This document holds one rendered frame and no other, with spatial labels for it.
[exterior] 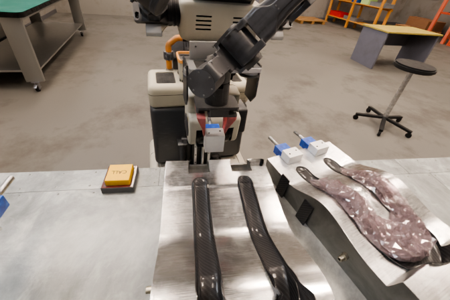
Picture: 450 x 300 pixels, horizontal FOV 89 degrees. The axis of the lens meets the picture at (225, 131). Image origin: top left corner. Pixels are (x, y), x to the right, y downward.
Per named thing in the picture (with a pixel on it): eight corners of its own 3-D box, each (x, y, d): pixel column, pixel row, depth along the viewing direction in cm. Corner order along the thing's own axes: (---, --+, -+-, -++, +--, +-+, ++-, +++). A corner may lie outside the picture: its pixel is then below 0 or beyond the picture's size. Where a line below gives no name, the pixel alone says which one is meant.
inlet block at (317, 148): (286, 138, 82) (290, 126, 79) (297, 136, 84) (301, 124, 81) (312, 162, 73) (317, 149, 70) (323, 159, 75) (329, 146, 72)
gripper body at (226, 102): (238, 114, 55) (242, 85, 51) (195, 114, 53) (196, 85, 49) (232, 101, 60) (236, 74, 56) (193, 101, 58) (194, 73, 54)
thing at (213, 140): (200, 124, 71) (201, 109, 68) (215, 124, 72) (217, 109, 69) (204, 153, 61) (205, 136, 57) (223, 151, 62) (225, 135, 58)
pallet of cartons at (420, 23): (440, 36, 846) (448, 23, 819) (422, 35, 823) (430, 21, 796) (409, 28, 946) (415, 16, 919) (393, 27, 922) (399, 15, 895)
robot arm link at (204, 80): (264, 54, 48) (236, 22, 46) (252, 71, 39) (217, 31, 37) (227, 88, 55) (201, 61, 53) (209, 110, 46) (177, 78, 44)
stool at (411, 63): (423, 136, 253) (469, 74, 212) (386, 143, 235) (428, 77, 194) (378, 109, 298) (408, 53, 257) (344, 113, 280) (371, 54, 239)
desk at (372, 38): (422, 69, 465) (443, 35, 426) (370, 69, 435) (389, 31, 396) (396, 59, 517) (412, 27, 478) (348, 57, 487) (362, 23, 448)
